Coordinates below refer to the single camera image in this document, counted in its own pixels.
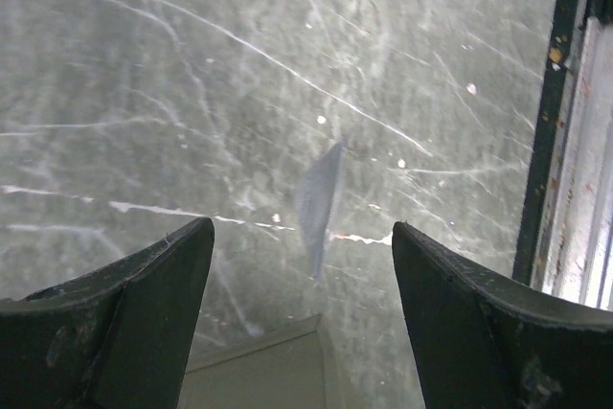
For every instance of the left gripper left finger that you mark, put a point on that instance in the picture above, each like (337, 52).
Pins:
(117, 337)

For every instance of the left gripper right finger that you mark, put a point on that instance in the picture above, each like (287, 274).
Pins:
(482, 340)

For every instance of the olive canvas bag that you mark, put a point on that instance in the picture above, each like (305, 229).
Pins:
(291, 367)

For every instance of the aluminium mounting rail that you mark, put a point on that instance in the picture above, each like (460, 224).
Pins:
(564, 244)

